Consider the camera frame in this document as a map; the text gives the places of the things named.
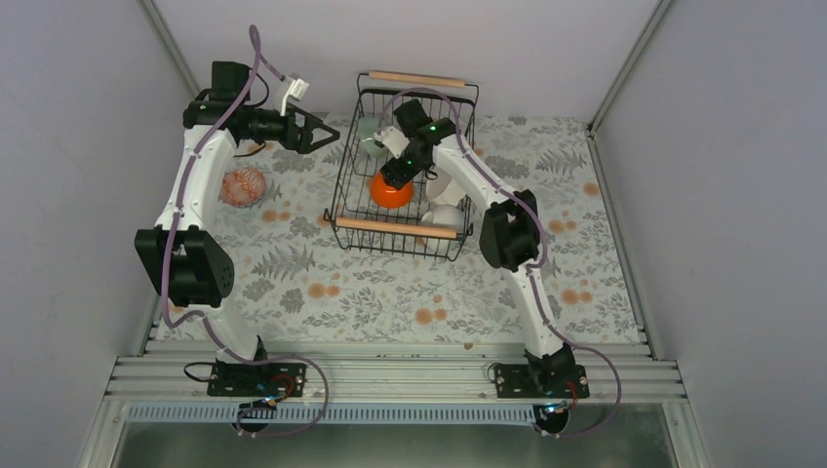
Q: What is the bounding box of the mint green bowl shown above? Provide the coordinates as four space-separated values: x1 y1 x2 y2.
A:
357 116 388 159

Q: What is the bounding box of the orange bowl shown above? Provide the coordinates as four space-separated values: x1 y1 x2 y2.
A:
370 173 414 210

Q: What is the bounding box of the red patterned bowl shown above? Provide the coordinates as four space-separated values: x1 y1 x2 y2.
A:
219 168 267 208

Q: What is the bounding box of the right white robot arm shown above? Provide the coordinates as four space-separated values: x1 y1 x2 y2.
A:
376 99 576 397

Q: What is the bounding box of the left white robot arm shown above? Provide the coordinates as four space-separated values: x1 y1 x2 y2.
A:
134 61 339 395

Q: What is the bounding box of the white cylindrical bowl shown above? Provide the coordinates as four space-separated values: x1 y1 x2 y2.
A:
425 168 466 207

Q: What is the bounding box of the white round bowl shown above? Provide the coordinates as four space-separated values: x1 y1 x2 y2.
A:
420 205 464 254

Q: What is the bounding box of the floral table mat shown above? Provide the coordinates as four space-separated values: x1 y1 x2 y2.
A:
211 117 639 343

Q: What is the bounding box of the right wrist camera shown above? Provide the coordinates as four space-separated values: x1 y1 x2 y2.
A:
374 126 410 158

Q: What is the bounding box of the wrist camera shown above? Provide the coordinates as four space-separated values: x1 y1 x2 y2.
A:
273 75 309 117
374 126 410 158

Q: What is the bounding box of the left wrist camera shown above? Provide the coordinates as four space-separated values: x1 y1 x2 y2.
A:
273 75 309 117

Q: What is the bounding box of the black wire dish rack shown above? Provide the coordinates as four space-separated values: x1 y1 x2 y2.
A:
324 71 480 260

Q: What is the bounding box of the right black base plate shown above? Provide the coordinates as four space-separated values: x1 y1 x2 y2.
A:
489 363 591 399

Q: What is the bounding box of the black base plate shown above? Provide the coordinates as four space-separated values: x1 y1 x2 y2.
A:
489 363 591 399
207 361 307 399

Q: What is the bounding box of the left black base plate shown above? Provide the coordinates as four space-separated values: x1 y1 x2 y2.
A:
207 361 307 399

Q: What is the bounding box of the aluminium mounting rail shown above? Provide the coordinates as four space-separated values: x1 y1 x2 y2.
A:
104 340 688 404

